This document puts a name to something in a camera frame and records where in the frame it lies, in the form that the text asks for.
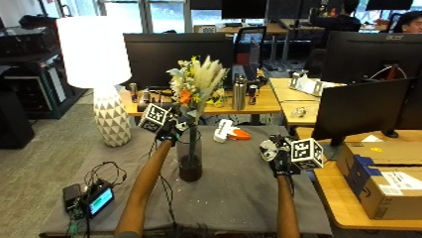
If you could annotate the person's left hand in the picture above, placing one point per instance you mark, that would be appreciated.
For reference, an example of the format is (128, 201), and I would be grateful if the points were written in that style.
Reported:
(169, 132)

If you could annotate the person's right hand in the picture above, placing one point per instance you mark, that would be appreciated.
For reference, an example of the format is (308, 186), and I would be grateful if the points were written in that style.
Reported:
(281, 162)

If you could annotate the dried flower bouquet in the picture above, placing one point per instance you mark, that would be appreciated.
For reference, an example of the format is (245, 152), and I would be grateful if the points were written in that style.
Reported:
(199, 82)

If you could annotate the white marker cube on left glove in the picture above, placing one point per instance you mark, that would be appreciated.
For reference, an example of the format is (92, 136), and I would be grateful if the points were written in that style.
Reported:
(153, 118)

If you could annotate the white marker cube on glove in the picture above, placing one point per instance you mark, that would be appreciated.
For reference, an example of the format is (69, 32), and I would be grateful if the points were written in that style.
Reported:
(153, 118)
(306, 154)

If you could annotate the white marker cube on right glove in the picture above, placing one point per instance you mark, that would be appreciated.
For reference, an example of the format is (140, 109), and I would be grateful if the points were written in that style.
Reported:
(306, 154)

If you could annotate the crumpled clear plastic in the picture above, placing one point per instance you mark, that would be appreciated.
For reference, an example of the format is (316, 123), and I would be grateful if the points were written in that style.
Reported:
(298, 112)

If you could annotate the white and orange hand tool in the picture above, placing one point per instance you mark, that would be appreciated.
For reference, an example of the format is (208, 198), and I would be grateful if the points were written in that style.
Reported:
(225, 131)

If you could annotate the wooden desk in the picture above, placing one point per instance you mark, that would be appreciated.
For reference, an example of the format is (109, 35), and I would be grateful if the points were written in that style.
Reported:
(338, 201)
(264, 104)
(292, 99)

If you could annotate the dark glass vase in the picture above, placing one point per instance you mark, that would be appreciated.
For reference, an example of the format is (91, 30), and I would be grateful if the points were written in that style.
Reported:
(189, 162)

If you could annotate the brown drink can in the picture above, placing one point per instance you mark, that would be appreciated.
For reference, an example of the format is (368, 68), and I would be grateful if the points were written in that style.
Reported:
(133, 92)

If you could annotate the dark drink can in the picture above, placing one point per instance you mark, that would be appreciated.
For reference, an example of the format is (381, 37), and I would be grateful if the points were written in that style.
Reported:
(253, 95)

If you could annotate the steel water bottle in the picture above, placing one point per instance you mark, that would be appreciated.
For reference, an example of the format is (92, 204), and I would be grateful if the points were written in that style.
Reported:
(238, 94)

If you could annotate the white papers and holder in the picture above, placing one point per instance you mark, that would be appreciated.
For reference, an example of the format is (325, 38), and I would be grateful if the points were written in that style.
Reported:
(309, 85)

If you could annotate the wide black monitor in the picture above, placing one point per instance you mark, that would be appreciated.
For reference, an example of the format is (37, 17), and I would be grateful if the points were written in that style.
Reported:
(176, 56)

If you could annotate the grey tablecloth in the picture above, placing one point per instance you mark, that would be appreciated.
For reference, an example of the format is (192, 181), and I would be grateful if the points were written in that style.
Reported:
(240, 195)

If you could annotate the black monitor seen from behind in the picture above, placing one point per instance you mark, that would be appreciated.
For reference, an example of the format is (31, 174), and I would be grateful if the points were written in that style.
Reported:
(360, 107)

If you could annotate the flat cardboard box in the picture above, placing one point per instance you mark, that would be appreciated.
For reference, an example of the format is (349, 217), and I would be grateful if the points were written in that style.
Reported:
(386, 152)

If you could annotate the black office chair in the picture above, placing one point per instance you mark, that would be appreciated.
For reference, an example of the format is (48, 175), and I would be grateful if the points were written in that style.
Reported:
(249, 49)

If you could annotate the white table lamp patterned base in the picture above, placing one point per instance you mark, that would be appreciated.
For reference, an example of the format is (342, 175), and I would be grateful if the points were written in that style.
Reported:
(95, 53)

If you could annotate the cardboard box with blue tape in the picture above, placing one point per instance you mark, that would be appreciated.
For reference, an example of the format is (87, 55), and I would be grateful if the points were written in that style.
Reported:
(386, 193)

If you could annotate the black device with lit screen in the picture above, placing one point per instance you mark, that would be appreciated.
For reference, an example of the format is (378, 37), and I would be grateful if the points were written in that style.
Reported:
(100, 200)

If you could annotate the black monitor with silver logo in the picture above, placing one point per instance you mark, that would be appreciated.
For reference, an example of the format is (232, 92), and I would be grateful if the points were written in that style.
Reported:
(373, 56)

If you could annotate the black box device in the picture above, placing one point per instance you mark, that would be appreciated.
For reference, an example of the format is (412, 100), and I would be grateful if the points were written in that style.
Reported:
(71, 197)

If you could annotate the black background monitor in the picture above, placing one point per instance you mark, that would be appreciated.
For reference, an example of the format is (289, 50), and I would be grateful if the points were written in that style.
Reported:
(244, 9)

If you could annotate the black equipment shelf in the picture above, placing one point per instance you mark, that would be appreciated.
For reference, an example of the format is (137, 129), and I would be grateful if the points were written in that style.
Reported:
(31, 72)

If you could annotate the white round palm camera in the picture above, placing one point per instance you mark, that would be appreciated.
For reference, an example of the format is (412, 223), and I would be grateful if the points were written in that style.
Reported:
(266, 150)

